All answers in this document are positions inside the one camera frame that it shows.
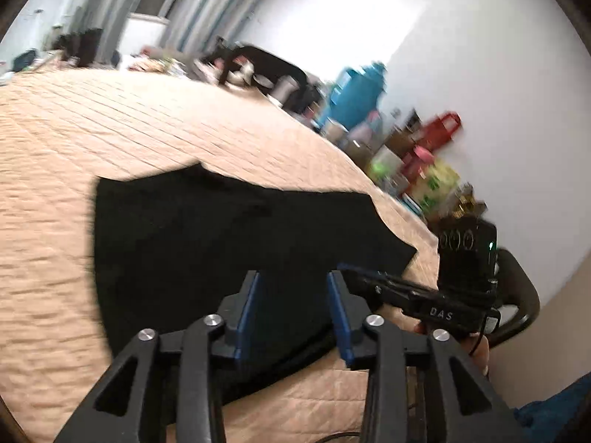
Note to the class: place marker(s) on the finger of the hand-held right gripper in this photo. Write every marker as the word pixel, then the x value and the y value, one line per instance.
pixel 383 286

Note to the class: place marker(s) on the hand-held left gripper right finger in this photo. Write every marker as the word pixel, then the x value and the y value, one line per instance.
pixel 339 323

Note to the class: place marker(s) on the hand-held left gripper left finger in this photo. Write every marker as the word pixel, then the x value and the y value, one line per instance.
pixel 249 318

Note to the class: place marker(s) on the black pants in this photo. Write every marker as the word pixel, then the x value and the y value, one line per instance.
pixel 184 249

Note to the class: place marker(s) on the person's right hand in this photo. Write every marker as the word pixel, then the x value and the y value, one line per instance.
pixel 480 353

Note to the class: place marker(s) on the yellow green box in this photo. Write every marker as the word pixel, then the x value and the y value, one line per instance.
pixel 436 182

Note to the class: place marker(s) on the green frog toy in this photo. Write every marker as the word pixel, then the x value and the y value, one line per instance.
pixel 383 166

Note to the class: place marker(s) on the red bag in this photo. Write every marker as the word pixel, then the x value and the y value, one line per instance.
pixel 443 127

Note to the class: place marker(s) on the blue thermos jug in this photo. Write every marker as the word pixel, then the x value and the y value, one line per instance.
pixel 355 97

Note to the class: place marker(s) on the peach quilted blanket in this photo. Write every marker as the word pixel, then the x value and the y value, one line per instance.
pixel 92 124

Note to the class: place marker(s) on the striped curtain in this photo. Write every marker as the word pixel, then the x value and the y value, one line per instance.
pixel 106 4
pixel 207 14

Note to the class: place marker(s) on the black bag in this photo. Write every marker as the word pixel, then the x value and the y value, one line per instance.
pixel 25 59

